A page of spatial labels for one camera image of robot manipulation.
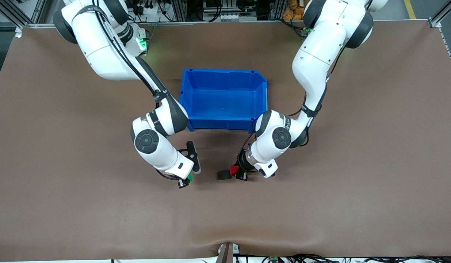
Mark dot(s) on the orange packets pile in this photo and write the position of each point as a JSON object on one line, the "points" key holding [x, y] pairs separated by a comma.
{"points": [[293, 11]]}

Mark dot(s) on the blue plastic bin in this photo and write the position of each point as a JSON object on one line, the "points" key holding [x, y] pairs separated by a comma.
{"points": [[221, 104]]}

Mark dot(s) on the brown table mat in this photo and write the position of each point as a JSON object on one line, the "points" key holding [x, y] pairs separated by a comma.
{"points": [[137, 219]]}

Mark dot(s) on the aluminium frame post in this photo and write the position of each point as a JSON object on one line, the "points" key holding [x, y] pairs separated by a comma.
{"points": [[278, 9], [179, 11]]}

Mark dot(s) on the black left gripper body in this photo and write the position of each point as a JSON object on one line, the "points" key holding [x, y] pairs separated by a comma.
{"points": [[243, 162]]}

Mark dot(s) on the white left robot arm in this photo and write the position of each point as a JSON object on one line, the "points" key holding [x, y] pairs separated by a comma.
{"points": [[320, 62]]}

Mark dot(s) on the red cube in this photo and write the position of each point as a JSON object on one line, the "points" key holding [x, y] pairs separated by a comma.
{"points": [[233, 170]]}

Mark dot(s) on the small green connector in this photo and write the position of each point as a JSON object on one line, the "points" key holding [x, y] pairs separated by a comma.
{"points": [[273, 259]]}

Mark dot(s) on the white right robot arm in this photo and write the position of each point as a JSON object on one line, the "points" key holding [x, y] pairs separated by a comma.
{"points": [[101, 51]]}

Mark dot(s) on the black cube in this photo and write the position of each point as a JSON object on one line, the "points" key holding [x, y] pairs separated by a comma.
{"points": [[222, 175]]}

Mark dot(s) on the white power strip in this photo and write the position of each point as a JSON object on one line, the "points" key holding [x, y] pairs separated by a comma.
{"points": [[156, 14]]}

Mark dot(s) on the aluminium table edge rail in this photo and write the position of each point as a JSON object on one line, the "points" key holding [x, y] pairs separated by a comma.
{"points": [[210, 22]]}

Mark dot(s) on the black electronics box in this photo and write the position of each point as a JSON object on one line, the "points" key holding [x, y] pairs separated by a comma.
{"points": [[230, 16]]}

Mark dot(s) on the aluminium frame profile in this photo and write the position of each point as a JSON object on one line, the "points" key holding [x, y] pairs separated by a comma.
{"points": [[439, 18], [10, 14]]}

